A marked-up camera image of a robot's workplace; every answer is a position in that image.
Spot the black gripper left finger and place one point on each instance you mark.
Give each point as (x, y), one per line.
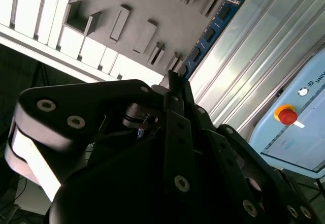
(76, 102)

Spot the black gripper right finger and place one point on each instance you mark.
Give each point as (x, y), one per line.
(228, 163)

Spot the blue RAM stick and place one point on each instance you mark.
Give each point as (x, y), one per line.
(210, 34)

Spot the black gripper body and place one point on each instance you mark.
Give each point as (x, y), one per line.
(114, 196)

